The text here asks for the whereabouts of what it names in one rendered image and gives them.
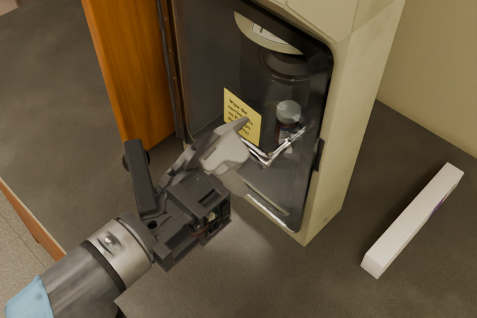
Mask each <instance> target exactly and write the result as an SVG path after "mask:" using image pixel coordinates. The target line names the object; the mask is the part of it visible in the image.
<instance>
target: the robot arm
mask: <svg viewBox="0 0 477 318"><path fill-rule="evenodd" d="M249 120H250V119H249V118H248V117H247V116H244V117H241V118H239V119H237V120H234V121H231V122H229V123H227V124H224V125H222V126H219V127H218V128H216V129H214V130H213V131H209V132H208V133H206V134H204V135H203V136H202V137H201V138H199V139H197V140H196V141H195V142H194V143H192V144H191V145H190V146H189V147H188V148H187V149H186V150H185V151H184V152H183V153H182V154H181V156H180V157H179V158H178V159H177V160H176V162H175V163H173V164H172V165H171V166H170V168H169V169H168V171H167V172H165V173H164V175H163V176H162V177H161V179H160V182H158V185H156V186H155V187H154V188H153V183H152V180H151V176H150V171H149V168H148V167H149V165H150V156H149V154H148V152H147V151H146V150H145V149H144V148H143V143H142V140H141V139H139V138H137V139H133V140H129V141H124V151H125V153H124V154H123V157H122V164H123V167H124V168H125V169H126V170H127V172H129V175H130V178H131V184H132V188H133V193H134V197H135V201H136V206H137V210H138V215H139V218H138V217H137V216H135V215H134V214H133V213H131V212H130V211H127V210H126V211H125V212H123V213H122V214H120V215H119V216H118V217H117V218H116V220H115V219H112V220H111V221H110V222H108V223H107V224H105V225H104V226H103V227H102V228H100V229H99V230H98V231H96V232H95V233H94V234H92V235H91V236H90V237H89V238H87V239H86V240H85V241H83V242H82V243H81V244H80V245H78V246H77V247H75V248H74V249H73V250H71V251H70V252H69V253H68V254H66V255H65V256H64V257H62V258H61V259H60V260H59V261H57V262H56V263H54V264H53V265H52V266H50V267H49V268H48V269H47V270H45V271H44V272H43V273H41V274H40V275H36V276H35V277H34V279H33V281H32V282H30V283H29V284H28V285H27V286H25V287H24V288H23V289H22V290H21V291H20V292H18V293H17V294H16V295H15V296H14V297H12V298H11V299H10V300H9V301H8V302H7V303H6V306H5V309H4V314H5V317H6V318H127V317H126V315H125V314H124V313H123V312H122V311H121V309H120V307H119V306H118V305H116V303H115V302H114V300H115V299H116V298H117V297H119V296H120V295H121V294H122V293H123V292H124V291H125V290H127V289H128V288H129V287H130V286H132V284H134V283H135V282H136V281H137V280H138V279H139V278H141V277H142V276H143V275H144V274H145V273H147V272H148V271H149V270H150V269H151V267H152V263H155V262H156V263H157V264H158V265H159V266H160V267H161V268H162V269H163V270H164V271H165V272H168V271H169V270H170V269H171V268H172V267H173V266H174V265H176V264H177V263H178V262H179V261H180V260H182V259H183V258H184V257H185V256H186V255H187V254H188V253H189V252H190V251H191V250H192V249H193V248H195V247H196V246H197V245H198V244H199V243H200V244H201V245H202V246H203V247H204V246H205V245H206V244H207V243H209V242H210V241H211V240H212V239H213V238H214V237H215V236H216V235H217V234H218V233H219V232H220V231H222V230H223V229H224V228H225V227H226V226H227V225H229V224H230V223H231V222H232V220H231V219H230V218H229V217H230V216H231V198H230V194H233V195H236V196H238V197H244V196H246V195H247V194H248V187H247V186H246V184H245V183H244V182H243V180H242V179H241V178H240V176H239V174H238V173H237V172H236V171H237V170H238V169H239V168H240V167H241V166H242V165H243V164H244V163H245V162H246V160H247V159H248V158H249V155H250V151H249V149H248V148H247V146H246V145H245V143H244V142H243V141H242V140H241V138H240V137H239V135H238V134H237V132H238V131H240V130H241V129H242V128H243V127H244V126H245V125H246V124H247V122H248V121H249ZM200 164H202V167H203V168H204V169H205V171H203V170H202V169H199V165H200ZM221 224H223V225H222V226H221V227H220V228H219V226H220V225H221ZM216 229H218V230H216ZM215 230H216V231H215ZM210 234H212V235H211V236H209V235H210Z"/></svg>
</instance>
